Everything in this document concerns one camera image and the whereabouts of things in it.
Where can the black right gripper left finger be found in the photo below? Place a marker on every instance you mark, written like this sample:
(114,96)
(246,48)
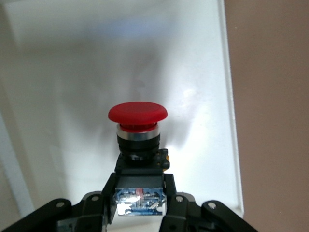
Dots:
(84,212)

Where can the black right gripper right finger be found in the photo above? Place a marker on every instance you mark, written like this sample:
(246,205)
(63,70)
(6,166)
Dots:
(193,215)

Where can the red mushroom push button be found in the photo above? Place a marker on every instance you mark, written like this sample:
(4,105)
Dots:
(137,135)

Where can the white plastic tray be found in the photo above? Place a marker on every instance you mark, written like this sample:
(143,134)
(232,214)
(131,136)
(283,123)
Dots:
(72,84)

